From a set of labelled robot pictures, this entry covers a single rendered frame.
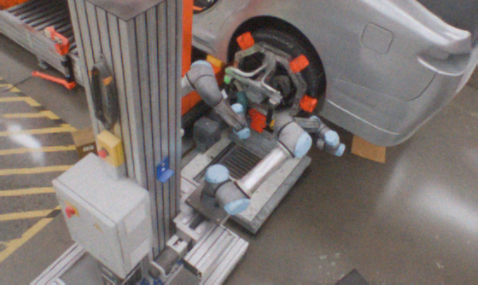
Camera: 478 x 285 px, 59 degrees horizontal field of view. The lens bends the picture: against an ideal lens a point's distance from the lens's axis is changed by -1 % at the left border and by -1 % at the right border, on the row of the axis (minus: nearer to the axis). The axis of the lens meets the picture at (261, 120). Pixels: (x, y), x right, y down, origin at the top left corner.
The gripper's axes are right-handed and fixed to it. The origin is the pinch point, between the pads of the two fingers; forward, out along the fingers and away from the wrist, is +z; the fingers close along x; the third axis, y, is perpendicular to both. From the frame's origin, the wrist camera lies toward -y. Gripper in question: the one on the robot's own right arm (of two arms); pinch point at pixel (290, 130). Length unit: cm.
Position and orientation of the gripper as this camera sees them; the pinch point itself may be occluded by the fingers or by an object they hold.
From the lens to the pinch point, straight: 264.8
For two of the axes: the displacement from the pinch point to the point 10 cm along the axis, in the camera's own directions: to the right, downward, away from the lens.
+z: -8.4, -3.6, 4.1
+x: -4.9, 8.3, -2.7
